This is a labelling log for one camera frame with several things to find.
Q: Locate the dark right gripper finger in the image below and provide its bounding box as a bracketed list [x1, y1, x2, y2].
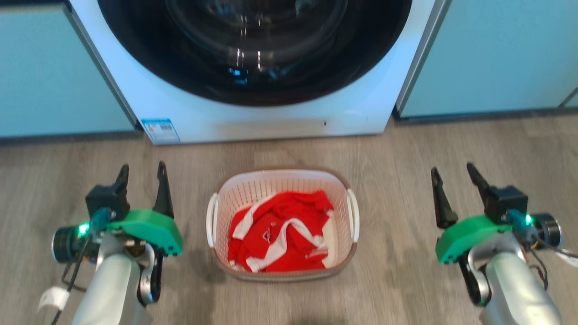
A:
[466, 162, 493, 200]
[430, 167, 459, 230]

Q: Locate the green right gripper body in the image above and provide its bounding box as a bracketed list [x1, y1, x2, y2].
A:
[435, 215, 513, 265]

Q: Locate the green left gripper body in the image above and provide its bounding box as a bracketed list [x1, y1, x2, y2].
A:
[106, 209, 184, 257]

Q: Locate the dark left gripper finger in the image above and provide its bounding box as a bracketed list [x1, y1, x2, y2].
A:
[152, 161, 175, 218]
[115, 164, 131, 190]

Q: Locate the white perforated plastic laundry basket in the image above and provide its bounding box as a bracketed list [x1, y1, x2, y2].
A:
[206, 167, 360, 282]

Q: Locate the blue white energy label sticker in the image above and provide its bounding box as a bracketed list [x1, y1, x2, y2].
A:
[140, 118, 181, 144]

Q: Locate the red and white garment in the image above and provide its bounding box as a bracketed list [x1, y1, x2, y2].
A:
[227, 190, 335, 273]

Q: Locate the pale blue cabinet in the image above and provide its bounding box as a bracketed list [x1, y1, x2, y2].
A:
[393, 0, 578, 121]
[0, 0, 139, 139]

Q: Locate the white front-load washing machine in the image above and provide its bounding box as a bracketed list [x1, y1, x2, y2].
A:
[68, 0, 452, 145]

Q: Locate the black glass washer door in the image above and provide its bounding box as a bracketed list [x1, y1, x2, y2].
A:
[97, 0, 413, 107]

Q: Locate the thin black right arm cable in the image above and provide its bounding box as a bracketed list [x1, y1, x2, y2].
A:
[526, 235, 578, 289]

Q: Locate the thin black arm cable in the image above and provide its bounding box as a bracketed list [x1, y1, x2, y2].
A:
[526, 235, 578, 289]
[51, 232, 93, 325]

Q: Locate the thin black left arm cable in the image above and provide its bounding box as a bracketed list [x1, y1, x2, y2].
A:
[51, 232, 93, 325]

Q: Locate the white cable tag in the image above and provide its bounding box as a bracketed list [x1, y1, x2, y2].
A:
[556, 250, 578, 268]
[38, 286, 71, 312]

